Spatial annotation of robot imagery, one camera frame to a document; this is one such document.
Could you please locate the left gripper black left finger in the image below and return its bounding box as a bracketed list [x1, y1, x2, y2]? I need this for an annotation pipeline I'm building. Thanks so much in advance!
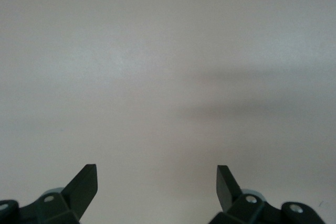
[18, 164, 99, 224]

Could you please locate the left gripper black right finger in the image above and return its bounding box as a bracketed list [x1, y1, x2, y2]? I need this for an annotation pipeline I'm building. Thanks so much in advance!
[208, 165, 284, 224]

